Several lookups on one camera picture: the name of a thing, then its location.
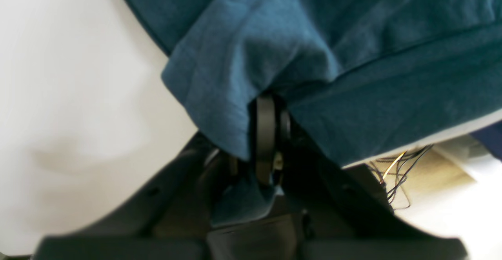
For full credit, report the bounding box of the black cable on floor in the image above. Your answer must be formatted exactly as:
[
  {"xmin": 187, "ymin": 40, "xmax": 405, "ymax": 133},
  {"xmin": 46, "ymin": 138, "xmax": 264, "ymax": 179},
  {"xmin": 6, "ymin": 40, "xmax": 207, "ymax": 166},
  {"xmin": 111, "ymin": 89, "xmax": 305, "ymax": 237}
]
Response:
[{"xmin": 367, "ymin": 144, "xmax": 434, "ymax": 210}]

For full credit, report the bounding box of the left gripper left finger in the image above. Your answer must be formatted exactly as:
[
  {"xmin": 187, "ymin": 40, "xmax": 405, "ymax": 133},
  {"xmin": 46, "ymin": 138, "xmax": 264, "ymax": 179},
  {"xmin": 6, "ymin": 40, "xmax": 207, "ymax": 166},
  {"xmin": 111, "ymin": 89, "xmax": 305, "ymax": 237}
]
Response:
[{"xmin": 33, "ymin": 133, "xmax": 251, "ymax": 260}]

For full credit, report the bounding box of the dark blue t-shirt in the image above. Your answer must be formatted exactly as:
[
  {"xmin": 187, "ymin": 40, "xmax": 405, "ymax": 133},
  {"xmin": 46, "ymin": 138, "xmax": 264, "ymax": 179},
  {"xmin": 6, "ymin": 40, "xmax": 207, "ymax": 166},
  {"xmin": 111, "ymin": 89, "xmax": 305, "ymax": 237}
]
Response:
[{"xmin": 110, "ymin": 0, "xmax": 502, "ymax": 229}]

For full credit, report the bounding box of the yellow cable on floor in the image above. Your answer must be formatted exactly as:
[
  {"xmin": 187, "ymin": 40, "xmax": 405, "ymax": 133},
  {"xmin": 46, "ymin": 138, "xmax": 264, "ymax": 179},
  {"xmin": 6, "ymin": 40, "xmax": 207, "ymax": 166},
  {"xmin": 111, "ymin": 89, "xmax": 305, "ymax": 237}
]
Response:
[{"xmin": 382, "ymin": 152, "xmax": 406, "ymax": 180}]

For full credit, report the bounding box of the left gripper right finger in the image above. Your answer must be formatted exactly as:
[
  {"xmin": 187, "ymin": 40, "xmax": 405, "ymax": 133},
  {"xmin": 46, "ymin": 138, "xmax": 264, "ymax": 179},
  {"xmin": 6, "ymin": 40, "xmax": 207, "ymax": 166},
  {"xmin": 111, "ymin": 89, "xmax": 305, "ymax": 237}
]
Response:
[{"xmin": 255, "ymin": 95, "xmax": 468, "ymax": 260}]

